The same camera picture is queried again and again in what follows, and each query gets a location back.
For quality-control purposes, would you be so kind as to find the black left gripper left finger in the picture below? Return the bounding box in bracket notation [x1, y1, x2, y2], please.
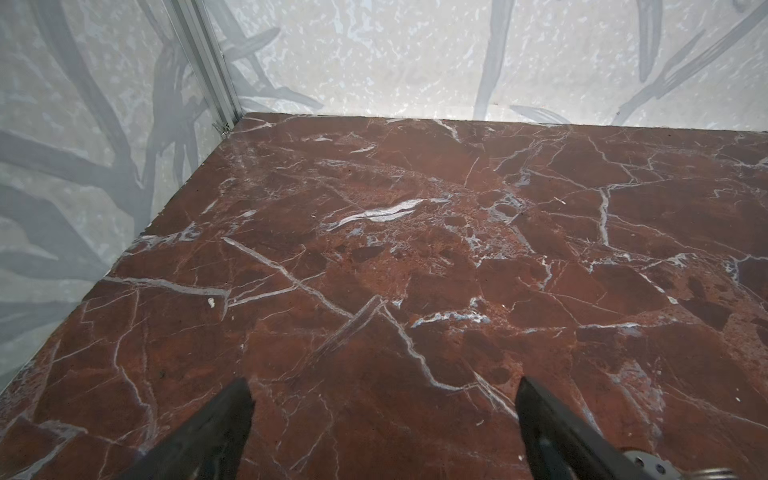
[119, 378, 255, 479]

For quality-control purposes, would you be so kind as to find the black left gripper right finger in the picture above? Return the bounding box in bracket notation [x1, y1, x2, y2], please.
[515, 376, 650, 479]

